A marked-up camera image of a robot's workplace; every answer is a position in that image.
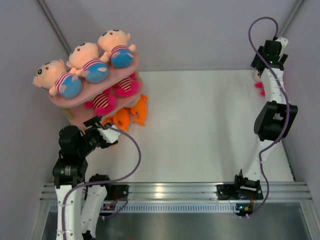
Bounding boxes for white slotted cable duct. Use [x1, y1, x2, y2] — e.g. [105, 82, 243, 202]
[49, 201, 253, 214]

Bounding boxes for orange plush toy middle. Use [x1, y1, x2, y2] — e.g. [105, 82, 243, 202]
[102, 107, 131, 132]

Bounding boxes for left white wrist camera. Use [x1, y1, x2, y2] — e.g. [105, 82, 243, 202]
[97, 125, 121, 144]

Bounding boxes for orange plush toy right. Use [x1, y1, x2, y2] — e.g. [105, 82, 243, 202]
[130, 95, 148, 126]

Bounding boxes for orange plush toy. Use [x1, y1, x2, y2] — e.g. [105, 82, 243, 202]
[102, 107, 131, 132]
[130, 95, 148, 126]

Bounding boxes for boy plush black hair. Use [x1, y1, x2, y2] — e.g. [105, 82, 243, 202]
[32, 59, 82, 99]

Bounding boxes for pink two-tier wooden shelf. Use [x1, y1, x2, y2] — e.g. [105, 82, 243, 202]
[48, 53, 144, 129]

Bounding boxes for boy plush red dot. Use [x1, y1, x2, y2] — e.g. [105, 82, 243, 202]
[97, 29, 136, 68]

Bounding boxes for white pink plush yellow glasses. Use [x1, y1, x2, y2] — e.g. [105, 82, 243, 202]
[253, 71, 266, 97]

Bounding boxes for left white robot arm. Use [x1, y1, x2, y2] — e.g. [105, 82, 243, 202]
[52, 116, 120, 240]

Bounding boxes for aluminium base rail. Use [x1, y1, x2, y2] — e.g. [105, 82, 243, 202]
[39, 181, 313, 201]

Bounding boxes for white pink plush face down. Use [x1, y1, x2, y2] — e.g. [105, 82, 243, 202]
[112, 72, 140, 98]

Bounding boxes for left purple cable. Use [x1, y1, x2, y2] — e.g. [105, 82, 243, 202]
[61, 127, 142, 240]

